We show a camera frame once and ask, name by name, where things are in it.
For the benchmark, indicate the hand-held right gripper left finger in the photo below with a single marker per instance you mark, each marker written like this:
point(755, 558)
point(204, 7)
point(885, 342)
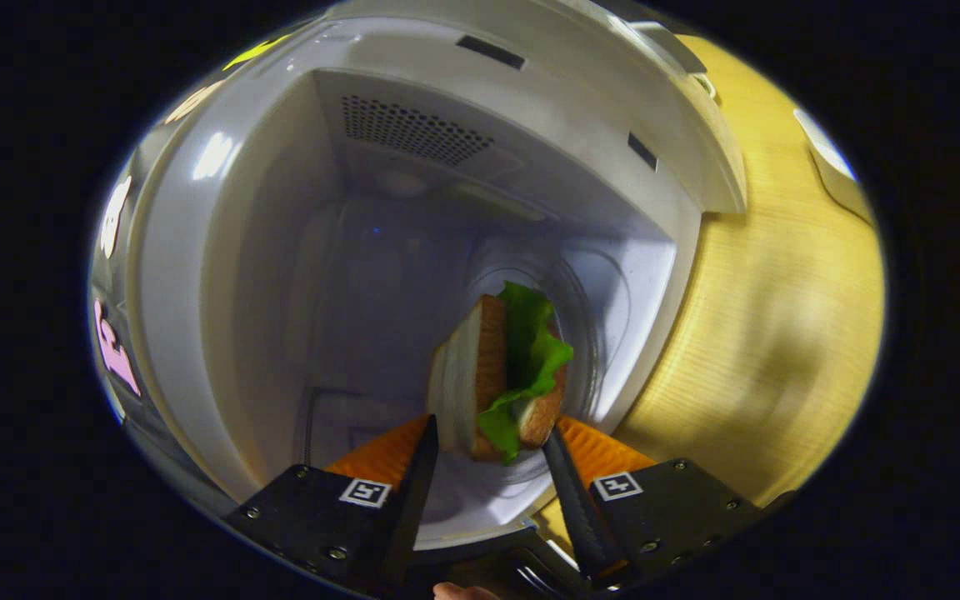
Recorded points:
point(413, 500)

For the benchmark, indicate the white rectangular tray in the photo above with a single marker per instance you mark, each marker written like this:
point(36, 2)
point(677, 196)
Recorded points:
point(830, 167)

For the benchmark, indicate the sandwich with lettuce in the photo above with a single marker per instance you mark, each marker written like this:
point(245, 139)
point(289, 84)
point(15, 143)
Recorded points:
point(488, 367)

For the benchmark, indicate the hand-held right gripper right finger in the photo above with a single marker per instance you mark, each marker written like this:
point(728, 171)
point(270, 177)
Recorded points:
point(572, 500)

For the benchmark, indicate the white microwave oven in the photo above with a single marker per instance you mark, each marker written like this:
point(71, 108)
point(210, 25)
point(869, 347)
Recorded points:
point(280, 250)

